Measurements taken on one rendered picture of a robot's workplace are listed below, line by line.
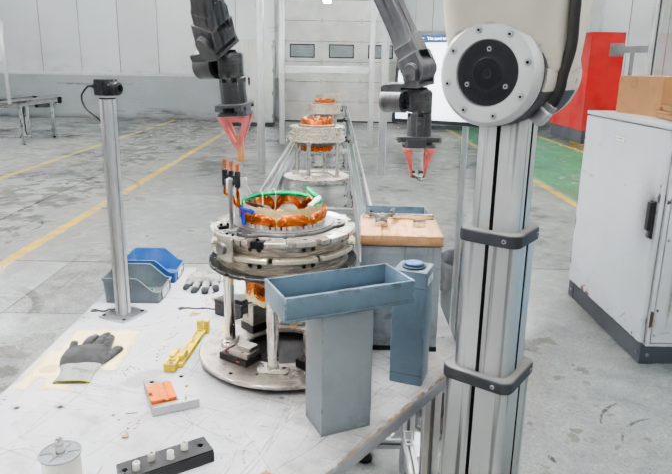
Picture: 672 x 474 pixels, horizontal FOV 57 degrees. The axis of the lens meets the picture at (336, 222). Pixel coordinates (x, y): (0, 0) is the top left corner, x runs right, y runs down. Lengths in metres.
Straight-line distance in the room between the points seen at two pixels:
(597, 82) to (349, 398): 4.05
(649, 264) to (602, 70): 1.99
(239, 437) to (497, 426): 0.46
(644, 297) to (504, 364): 2.34
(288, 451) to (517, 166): 0.62
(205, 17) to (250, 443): 0.82
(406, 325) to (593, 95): 3.81
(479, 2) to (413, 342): 0.70
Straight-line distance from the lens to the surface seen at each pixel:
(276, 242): 1.22
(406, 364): 1.34
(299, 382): 1.31
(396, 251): 1.41
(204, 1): 1.30
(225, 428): 1.22
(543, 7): 0.94
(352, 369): 1.14
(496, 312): 1.08
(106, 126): 1.62
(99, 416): 1.31
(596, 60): 4.94
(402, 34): 1.46
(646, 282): 3.39
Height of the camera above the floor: 1.44
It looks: 14 degrees down
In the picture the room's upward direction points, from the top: 1 degrees clockwise
